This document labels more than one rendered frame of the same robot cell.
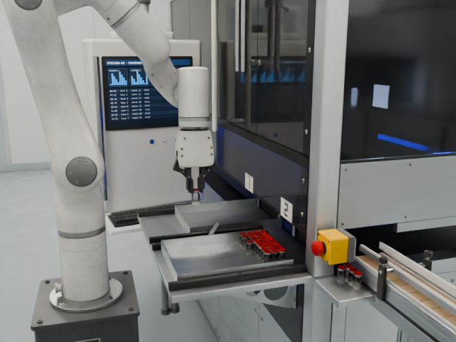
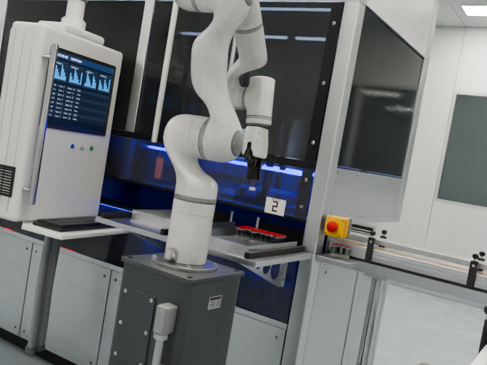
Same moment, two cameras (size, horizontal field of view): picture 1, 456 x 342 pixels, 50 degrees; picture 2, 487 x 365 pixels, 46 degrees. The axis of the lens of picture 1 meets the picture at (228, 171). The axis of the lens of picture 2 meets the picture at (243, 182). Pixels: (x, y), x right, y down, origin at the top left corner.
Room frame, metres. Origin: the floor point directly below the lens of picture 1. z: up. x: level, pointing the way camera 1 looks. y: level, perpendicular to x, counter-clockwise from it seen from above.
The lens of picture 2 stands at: (-0.12, 1.35, 1.20)
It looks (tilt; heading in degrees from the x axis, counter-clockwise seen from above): 3 degrees down; 319
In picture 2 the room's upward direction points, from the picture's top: 10 degrees clockwise
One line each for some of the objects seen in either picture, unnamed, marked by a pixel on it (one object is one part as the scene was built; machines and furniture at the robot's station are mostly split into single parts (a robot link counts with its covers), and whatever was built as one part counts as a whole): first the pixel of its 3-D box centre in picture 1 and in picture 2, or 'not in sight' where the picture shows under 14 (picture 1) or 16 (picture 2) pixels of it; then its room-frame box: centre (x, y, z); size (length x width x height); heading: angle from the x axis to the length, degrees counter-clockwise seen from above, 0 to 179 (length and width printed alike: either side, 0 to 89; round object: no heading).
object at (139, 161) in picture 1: (144, 120); (58, 123); (2.21, 0.38, 1.19); 0.50 x 0.19 x 0.78; 115
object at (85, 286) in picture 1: (84, 262); (189, 232); (1.19, 0.38, 0.95); 0.19 x 0.19 x 0.18
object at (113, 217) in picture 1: (157, 213); (82, 222); (2.00, 0.31, 0.82); 0.40 x 0.14 x 0.02; 115
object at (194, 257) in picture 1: (224, 254); (242, 240); (1.37, 0.01, 0.90); 0.34 x 0.26 x 0.04; 107
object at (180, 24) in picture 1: (180, 51); (30, 56); (2.93, 0.28, 1.51); 0.48 x 0.01 x 0.59; 17
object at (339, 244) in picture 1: (334, 245); (337, 226); (1.20, -0.28, 1.00); 0.08 x 0.07 x 0.07; 107
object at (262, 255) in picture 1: (258, 248); (258, 237); (1.40, -0.09, 0.91); 0.18 x 0.02 x 0.05; 17
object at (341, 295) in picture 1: (349, 289); (339, 260); (1.20, -0.33, 0.87); 0.14 x 0.13 x 0.02; 107
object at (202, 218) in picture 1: (226, 216); (185, 220); (1.73, 0.01, 0.90); 0.34 x 0.26 x 0.04; 107
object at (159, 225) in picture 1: (221, 241); (208, 237); (1.54, 0.02, 0.87); 0.70 x 0.48 x 0.02; 17
